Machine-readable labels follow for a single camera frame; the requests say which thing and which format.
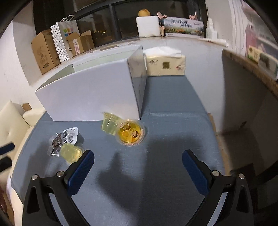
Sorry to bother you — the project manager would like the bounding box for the white rimmed container on shelf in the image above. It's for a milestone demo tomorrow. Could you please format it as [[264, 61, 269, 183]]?
[[258, 52, 277, 81]]

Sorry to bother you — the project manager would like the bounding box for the printed landscape carton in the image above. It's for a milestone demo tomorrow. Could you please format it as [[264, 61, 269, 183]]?
[[164, 17, 205, 38]]

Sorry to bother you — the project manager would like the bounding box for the clear jelly cup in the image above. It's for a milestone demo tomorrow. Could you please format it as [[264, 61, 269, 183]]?
[[101, 112, 122, 135], [60, 143, 84, 165]]

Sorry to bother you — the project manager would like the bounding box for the round yellow pomelo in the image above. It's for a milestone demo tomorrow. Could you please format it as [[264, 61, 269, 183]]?
[[138, 9, 150, 17]]

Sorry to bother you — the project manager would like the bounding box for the silver dark snack pouch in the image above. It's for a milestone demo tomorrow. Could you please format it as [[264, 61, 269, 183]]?
[[48, 127, 79, 156]]

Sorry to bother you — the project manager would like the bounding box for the tissue pack on table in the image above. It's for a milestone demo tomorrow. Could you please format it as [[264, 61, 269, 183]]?
[[143, 46, 186, 76]]

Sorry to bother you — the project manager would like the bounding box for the yellow panda jelly cup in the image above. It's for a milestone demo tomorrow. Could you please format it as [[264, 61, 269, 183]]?
[[115, 119, 145, 146]]

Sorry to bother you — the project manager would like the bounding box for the cream sofa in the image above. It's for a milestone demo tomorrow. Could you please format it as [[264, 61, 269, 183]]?
[[1, 101, 45, 219]]

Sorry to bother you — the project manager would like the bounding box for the plastic drawer organizer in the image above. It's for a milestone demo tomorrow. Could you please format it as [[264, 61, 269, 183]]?
[[241, 1, 277, 59]]

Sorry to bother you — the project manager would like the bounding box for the white plastic bottle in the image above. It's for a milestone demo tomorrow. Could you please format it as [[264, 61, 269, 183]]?
[[205, 18, 218, 40]]

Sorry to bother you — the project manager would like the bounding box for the white dotted shopping bag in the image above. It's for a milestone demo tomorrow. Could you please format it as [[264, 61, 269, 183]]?
[[50, 15, 80, 63]]

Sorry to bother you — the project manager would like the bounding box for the small open cardboard box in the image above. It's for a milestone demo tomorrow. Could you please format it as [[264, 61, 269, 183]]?
[[66, 30, 95, 56]]

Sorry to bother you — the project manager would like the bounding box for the white foam block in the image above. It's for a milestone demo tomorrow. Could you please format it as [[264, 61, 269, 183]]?
[[136, 15, 161, 38]]

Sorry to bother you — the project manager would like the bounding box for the brown wooden side shelf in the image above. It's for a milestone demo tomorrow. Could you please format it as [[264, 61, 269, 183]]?
[[220, 50, 277, 175]]

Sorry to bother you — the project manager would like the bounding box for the white cardboard organizer box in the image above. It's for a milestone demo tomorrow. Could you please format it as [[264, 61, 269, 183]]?
[[35, 45, 147, 121]]

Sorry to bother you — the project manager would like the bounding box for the large brown cardboard box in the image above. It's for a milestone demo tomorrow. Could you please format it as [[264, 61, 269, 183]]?
[[31, 29, 60, 74]]

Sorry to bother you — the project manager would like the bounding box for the tissue pack on shelf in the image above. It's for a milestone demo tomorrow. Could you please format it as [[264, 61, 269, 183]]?
[[246, 45, 263, 64]]

